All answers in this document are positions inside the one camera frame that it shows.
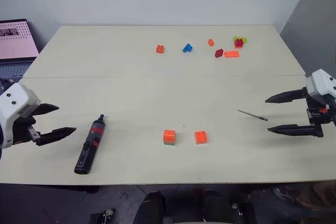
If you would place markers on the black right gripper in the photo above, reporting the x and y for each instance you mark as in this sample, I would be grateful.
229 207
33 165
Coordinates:
316 116

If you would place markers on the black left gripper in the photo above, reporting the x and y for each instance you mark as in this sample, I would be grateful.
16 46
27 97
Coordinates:
22 130

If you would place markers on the thin metal screwdriver bit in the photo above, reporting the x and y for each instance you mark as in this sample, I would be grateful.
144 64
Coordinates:
253 115

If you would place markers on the black red electric screwdriver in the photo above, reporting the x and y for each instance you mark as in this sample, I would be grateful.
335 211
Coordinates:
90 142

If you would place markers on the grey patterned shoe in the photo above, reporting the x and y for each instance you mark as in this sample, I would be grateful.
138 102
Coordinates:
284 194

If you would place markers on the flat long orange brick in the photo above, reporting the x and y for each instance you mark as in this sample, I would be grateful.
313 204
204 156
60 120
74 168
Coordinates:
231 54

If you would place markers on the bright red toy brick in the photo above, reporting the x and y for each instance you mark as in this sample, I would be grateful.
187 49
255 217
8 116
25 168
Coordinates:
239 43

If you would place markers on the green toy brick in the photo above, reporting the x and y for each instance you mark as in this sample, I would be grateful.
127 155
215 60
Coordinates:
244 39

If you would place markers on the laptop with pink screen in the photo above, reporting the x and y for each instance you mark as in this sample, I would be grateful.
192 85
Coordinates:
15 40

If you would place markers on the square orange four-stud brick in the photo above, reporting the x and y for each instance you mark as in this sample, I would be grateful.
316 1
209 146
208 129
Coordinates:
201 137

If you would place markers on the dark red toy brick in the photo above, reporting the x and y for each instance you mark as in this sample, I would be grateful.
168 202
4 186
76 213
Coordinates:
219 53

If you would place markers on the brown mottled fabric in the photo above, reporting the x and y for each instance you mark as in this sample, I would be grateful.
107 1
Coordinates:
319 203

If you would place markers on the small orange toy brick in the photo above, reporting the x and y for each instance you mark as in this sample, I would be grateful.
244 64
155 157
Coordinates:
210 42

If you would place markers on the small black wheeled device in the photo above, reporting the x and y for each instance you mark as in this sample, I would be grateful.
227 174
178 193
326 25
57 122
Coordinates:
101 216

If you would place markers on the dark rounded shape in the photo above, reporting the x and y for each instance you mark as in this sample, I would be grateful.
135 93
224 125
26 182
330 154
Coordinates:
151 208
218 207

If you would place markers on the orange brick on green brick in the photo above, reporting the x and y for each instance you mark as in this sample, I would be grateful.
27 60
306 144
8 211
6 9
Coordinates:
169 136

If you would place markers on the blue toy brick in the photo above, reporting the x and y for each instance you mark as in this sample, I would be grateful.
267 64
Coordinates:
187 48

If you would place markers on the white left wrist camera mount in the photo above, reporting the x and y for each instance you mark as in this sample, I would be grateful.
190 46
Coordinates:
15 98

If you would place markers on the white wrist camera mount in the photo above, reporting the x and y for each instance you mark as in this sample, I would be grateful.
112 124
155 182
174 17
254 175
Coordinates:
15 98
321 81

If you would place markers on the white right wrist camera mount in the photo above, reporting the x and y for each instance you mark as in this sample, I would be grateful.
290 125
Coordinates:
321 81

